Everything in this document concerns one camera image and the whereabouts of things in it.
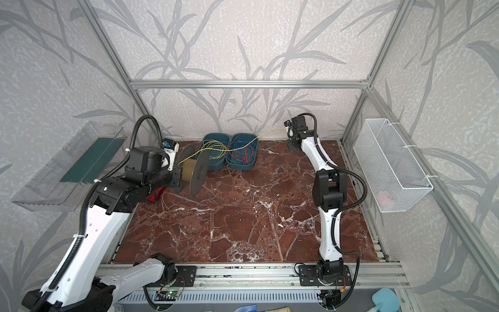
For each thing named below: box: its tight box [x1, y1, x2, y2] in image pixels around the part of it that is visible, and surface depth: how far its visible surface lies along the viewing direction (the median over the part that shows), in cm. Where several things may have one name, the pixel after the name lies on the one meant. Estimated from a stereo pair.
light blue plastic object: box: [371, 287, 400, 312], surface depth 70 cm
